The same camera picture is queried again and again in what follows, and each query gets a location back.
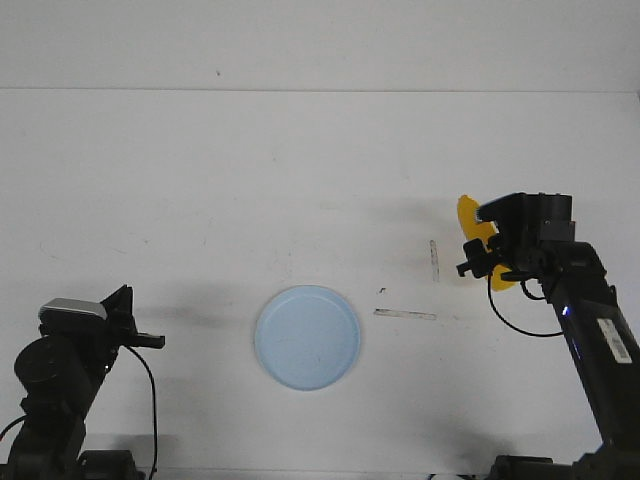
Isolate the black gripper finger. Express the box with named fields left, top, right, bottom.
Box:
left=100, top=285, right=136, bottom=330
left=456, top=194, right=522, bottom=278

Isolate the light blue round plate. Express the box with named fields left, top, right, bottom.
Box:
left=254, top=285, right=361, bottom=392

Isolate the yellow corn cob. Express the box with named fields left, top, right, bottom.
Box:
left=457, top=195, right=516, bottom=292

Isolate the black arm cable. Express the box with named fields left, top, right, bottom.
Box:
left=124, top=345, right=159, bottom=476
left=487, top=272, right=569, bottom=338

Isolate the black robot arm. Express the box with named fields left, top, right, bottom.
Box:
left=457, top=193, right=639, bottom=479
left=1, top=285, right=165, bottom=479

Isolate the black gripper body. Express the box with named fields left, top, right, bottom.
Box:
left=101, top=320, right=166, bottom=355
left=494, top=192, right=543, bottom=273

